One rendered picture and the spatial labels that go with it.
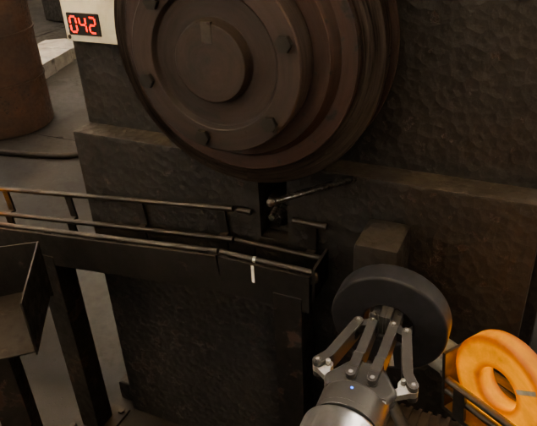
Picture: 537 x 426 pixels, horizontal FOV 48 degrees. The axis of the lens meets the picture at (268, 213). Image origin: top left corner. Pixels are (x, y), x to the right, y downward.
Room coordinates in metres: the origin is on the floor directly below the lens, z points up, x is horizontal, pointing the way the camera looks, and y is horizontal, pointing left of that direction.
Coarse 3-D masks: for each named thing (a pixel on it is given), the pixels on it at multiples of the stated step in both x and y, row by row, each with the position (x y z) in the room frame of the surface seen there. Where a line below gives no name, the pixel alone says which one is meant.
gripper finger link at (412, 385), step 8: (408, 328) 0.58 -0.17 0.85; (408, 336) 0.56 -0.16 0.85; (408, 344) 0.55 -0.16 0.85; (408, 352) 0.54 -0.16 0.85; (408, 360) 0.52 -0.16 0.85; (408, 368) 0.51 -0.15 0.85; (408, 376) 0.50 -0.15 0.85; (408, 384) 0.49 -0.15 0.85; (416, 384) 0.49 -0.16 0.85; (416, 392) 0.48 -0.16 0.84; (408, 400) 0.48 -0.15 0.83; (416, 400) 0.48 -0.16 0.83
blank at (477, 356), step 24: (480, 336) 0.64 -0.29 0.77; (504, 336) 0.63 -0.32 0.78; (456, 360) 0.67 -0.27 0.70; (480, 360) 0.63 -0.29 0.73; (504, 360) 0.60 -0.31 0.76; (528, 360) 0.59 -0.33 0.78; (480, 384) 0.63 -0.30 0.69; (528, 384) 0.57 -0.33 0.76; (504, 408) 0.60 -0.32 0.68; (528, 408) 0.56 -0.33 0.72
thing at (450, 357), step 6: (462, 342) 0.69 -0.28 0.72; (450, 348) 0.68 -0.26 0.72; (456, 348) 0.68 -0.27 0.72; (444, 354) 0.67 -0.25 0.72; (450, 354) 0.67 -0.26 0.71; (456, 354) 0.68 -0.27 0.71; (444, 360) 0.67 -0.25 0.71; (450, 360) 0.67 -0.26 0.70; (444, 366) 0.66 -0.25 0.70; (450, 366) 0.67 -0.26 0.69; (444, 372) 0.66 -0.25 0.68; (450, 372) 0.67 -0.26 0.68; (456, 372) 0.67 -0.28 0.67; (444, 378) 0.66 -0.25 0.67; (456, 378) 0.67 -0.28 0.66; (444, 384) 0.66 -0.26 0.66; (444, 396) 0.66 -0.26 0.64; (444, 402) 0.66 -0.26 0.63
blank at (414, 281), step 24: (360, 288) 0.63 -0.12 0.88; (384, 288) 0.61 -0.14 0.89; (408, 288) 0.60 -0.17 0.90; (432, 288) 0.61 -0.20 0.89; (336, 312) 0.64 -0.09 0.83; (360, 312) 0.63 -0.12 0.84; (408, 312) 0.60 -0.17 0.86; (432, 312) 0.59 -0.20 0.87; (360, 336) 0.63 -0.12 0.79; (432, 336) 0.59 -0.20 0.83; (432, 360) 0.59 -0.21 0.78
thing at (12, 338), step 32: (0, 256) 1.03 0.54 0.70; (32, 256) 1.04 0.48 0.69; (0, 288) 1.02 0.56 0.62; (32, 288) 0.92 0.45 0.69; (0, 320) 0.94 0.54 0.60; (32, 320) 0.87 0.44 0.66; (0, 352) 0.85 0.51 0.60; (32, 352) 0.84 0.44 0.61; (0, 384) 0.89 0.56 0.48; (0, 416) 0.89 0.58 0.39; (32, 416) 0.92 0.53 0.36
